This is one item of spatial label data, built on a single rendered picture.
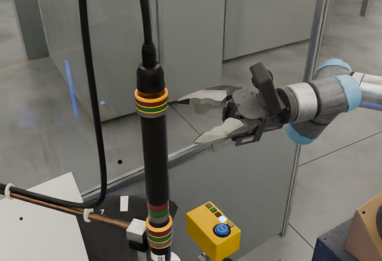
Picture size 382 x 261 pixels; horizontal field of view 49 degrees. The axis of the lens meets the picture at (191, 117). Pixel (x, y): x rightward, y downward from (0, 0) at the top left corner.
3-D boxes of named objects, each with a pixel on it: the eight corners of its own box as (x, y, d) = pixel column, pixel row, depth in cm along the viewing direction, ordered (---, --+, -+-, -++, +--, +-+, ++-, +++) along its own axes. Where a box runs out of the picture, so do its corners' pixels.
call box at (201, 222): (185, 235, 141) (185, 212, 135) (209, 222, 146) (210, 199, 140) (215, 267, 130) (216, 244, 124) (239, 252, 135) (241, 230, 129)
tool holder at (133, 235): (125, 277, 73) (120, 240, 68) (142, 247, 79) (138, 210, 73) (173, 293, 71) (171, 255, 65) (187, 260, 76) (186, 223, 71)
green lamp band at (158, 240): (142, 238, 68) (141, 233, 67) (153, 219, 71) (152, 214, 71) (166, 245, 67) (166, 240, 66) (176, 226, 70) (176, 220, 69)
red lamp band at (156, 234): (141, 233, 67) (141, 228, 67) (152, 214, 71) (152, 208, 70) (166, 240, 66) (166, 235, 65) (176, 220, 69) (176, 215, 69)
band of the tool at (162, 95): (131, 116, 55) (129, 97, 53) (144, 100, 58) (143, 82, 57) (161, 122, 54) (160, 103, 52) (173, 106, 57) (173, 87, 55)
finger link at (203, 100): (175, 118, 80) (223, 123, 80) (178, 98, 75) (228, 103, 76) (176, 106, 82) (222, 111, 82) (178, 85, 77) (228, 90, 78)
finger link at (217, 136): (202, 168, 73) (239, 143, 78) (207, 149, 69) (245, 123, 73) (190, 156, 75) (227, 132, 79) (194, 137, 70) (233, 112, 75)
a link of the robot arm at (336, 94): (350, 119, 88) (372, 96, 80) (305, 129, 84) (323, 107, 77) (333, 88, 91) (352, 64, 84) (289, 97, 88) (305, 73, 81)
